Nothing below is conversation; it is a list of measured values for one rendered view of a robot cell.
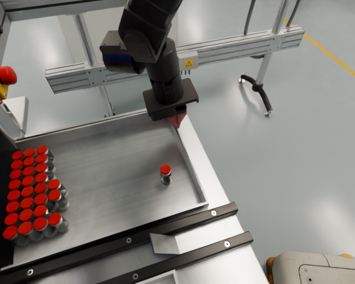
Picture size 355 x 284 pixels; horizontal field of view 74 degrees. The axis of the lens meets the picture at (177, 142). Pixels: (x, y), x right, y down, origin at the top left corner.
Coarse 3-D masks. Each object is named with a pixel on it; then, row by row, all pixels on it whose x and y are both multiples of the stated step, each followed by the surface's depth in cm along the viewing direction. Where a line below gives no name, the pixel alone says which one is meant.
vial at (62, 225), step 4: (52, 216) 39; (56, 216) 39; (60, 216) 39; (48, 220) 39; (52, 220) 39; (56, 220) 39; (60, 220) 39; (64, 220) 40; (52, 224) 39; (56, 224) 39; (60, 224) 40; (64, 224) 40; (68, 224) 42; (56, 228) 40; (60, 228) 40; (64, 228) 41; (68, 228) 42; (60, 232) 41; (64, 232) 42
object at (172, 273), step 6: (174, 270) 36; (156, 276) 35; (162, 276) 35; (168, 276) 36; (174, 276) 35; (138, 282) 35; (144, 282) 35; (150, 282) 36; (156, 282) 37; (162, 282) 38; (168, 282) 38; (174, 282) 38
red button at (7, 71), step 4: (0, 68) 50; (4, 68) 50; (8, 68) 51; (0, 72) 50; (4, 72) 50; (8, 72) 50; (12, 72) 52; (0, 76) 50; (4, 76) 50; (8, 76) 50; (12, 76) 51; (16, 76) 53; (4, 80) 50; (8, 80) 51; (12, 80) 51; (16, 80) 53; (8, 84) 52; (12, 84) 52
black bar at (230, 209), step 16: (224, 208) 43; (176, 224) 41; (192, 224) 41; (112, 240) 40; (128, 240) 40; (144, 240) 40; (64, 256) 38; (80, 256) 38; (96, 256) 38; (16, 272) 37; (32, 272) 37; (48, 272) 37
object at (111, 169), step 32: (96, 128) 55; (128, 128) 57; (160, 128) 57; (64, 160) 52; (96, 160) 52; (128, 160) 52; (160, 160) 52; (96, 192) 47; (128, 192) 47; (160, 192) 47; (192, 192) 47; (96, 224) 43; (128, 224) 43; (160, 224) 42; (32, 256) 40
